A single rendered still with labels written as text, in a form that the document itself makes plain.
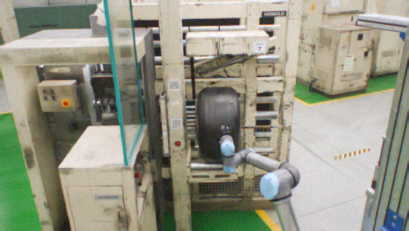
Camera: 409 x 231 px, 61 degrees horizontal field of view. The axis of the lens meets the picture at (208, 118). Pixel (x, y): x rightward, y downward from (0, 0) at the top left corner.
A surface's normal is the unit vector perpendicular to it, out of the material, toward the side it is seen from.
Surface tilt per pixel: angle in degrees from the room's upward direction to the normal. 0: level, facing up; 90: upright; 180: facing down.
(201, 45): 90
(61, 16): 90
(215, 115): 52
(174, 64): 90
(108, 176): 90
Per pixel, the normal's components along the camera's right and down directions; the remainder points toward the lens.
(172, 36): 0.01, 0.39
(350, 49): 0.39, 0.35
